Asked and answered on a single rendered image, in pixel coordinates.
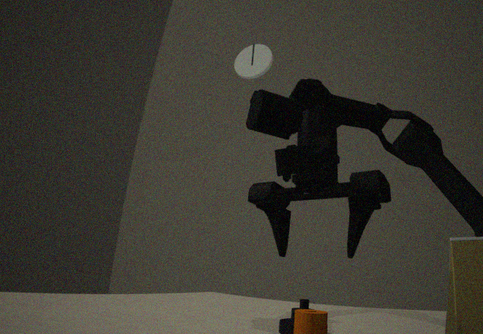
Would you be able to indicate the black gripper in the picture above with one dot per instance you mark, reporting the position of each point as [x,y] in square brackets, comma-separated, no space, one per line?
[366,191]

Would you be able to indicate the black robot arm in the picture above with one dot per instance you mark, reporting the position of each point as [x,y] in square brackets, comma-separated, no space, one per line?
[312,110]

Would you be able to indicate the orange knob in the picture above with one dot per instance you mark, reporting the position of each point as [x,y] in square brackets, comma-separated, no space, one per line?
[308,321]

